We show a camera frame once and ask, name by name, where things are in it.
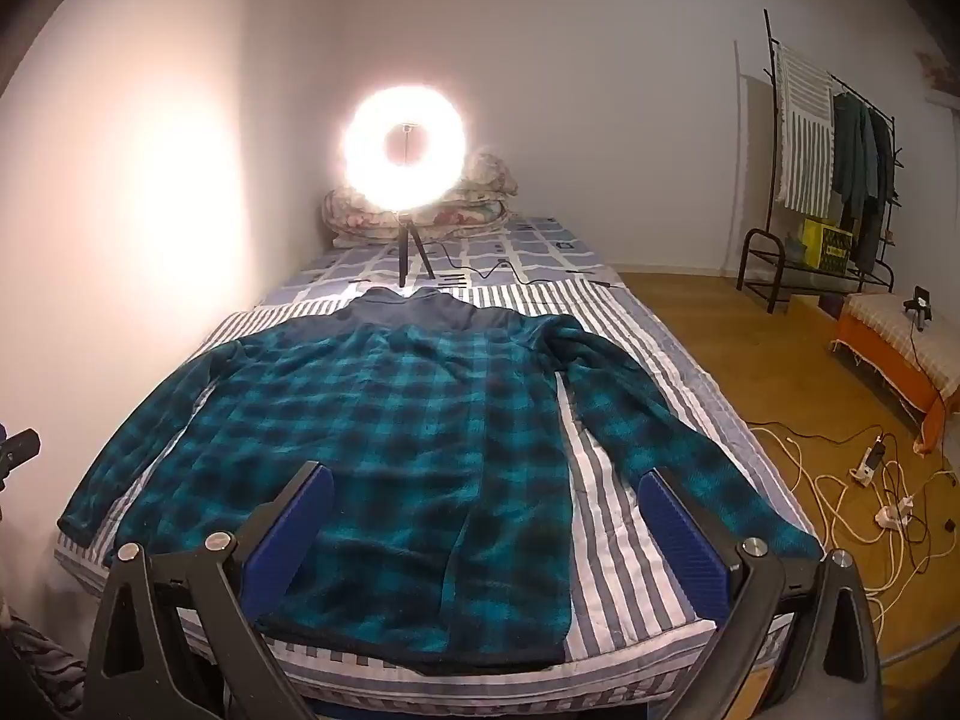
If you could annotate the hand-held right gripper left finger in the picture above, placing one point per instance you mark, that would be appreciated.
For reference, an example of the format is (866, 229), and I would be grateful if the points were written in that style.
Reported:
(289, 540)

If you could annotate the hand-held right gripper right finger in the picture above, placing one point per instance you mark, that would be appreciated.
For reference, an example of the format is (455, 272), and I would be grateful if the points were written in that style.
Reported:
(682, 540)

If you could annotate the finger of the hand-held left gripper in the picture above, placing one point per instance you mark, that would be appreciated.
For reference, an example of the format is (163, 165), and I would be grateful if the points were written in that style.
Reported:
(19, 450)

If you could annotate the teal plaid fleece jacket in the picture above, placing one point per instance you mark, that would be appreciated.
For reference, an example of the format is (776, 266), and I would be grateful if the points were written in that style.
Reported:
(390, 427)

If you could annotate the black metal clothes rack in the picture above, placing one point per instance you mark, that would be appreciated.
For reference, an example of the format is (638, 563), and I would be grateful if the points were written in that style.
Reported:
(772, 135)

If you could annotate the white power strip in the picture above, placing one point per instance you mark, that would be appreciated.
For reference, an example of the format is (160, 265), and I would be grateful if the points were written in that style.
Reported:
(870, 461)

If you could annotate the dark ribbed object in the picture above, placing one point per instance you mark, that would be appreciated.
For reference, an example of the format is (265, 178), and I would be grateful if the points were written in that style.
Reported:
(41, 660)

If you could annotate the white plug adapter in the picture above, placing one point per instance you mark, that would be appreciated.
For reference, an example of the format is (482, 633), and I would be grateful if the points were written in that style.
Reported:
(892, 516)

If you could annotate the cream and orange covered bench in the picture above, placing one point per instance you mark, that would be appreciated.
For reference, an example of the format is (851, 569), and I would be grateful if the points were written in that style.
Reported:
(892, 326)

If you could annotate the black tripod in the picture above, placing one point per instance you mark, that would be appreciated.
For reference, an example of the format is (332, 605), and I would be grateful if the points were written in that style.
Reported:
(405, 240)

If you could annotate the yellow box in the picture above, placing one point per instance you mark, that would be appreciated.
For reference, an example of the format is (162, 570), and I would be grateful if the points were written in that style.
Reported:
(825, 244)

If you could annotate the patchwork bed sheet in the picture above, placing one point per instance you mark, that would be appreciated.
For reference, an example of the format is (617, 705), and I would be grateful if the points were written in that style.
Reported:
(525, 247)

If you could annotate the small black gadget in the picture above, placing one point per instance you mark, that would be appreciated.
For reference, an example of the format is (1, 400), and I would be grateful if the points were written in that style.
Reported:
(919, 304)

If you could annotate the folded floral quilt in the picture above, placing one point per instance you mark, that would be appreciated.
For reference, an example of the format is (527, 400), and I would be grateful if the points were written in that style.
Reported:
(465, 214)

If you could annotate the dark hanging jacket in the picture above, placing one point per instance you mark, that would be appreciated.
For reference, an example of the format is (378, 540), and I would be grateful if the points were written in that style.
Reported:
(881, 180)

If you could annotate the dark green hanging shirt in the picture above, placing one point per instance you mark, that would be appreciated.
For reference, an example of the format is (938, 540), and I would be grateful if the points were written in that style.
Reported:
(849, 157)

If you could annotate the striped towel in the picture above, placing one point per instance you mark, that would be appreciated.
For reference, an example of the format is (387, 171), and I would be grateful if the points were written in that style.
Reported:
(806, 135)

